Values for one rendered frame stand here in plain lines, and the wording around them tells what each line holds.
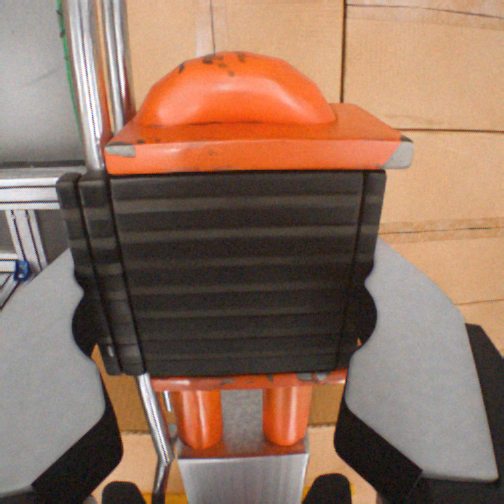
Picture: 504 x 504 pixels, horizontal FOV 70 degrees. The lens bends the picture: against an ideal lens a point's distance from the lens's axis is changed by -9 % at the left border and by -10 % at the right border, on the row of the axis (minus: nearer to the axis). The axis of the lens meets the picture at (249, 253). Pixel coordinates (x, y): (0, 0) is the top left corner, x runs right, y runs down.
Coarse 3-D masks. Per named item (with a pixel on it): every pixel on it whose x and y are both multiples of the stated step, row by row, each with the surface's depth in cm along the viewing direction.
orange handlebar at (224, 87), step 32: (192, 64) 10; (224, 64) 9; (256, 64) 10; (288, 64) 10; (160, 96) 10; (192, 96) 9; (224, 96) 10; (256, 96) 10; (288, 96) 10; (320, 96) 10; (192, 416) 16; (288, 416) 16
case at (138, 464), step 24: (96, 360) 48; (120, 384) 44; (336, 384) 44; (120, 408) 42; (312, 408) 42; (336, 408) 41; (120, 432) 39; (144, 432) 39; (312, 432) 40; (144, 456) 41; (312, 456) 42; (336, 456) 43; (120, 480) 44; (144, 480) 44; (168, 480) 44; (312, 480) 46; (360, 480) 47
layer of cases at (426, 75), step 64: (128, 0) 52; (192, 0) 52; (256, 0) 53; (320, 0) 53; (384, 0) 53; (448, 0) 53; (320, 64) 58; (384, 64) 58; (448, 64) 58; (448, 128) 64; (448, 192) 71; (448, 256) 78
